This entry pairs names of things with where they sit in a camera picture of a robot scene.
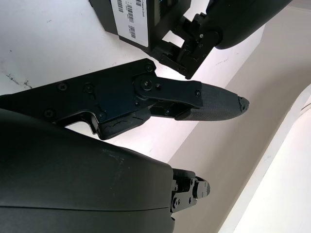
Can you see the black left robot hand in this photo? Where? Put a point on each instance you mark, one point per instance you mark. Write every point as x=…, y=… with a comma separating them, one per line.
x=243, y=19

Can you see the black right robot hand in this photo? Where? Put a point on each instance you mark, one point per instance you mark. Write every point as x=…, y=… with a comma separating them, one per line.
x=73, y=182

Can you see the black RealSense box lid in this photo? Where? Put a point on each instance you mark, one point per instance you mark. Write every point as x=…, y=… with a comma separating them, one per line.
x=131, y=21

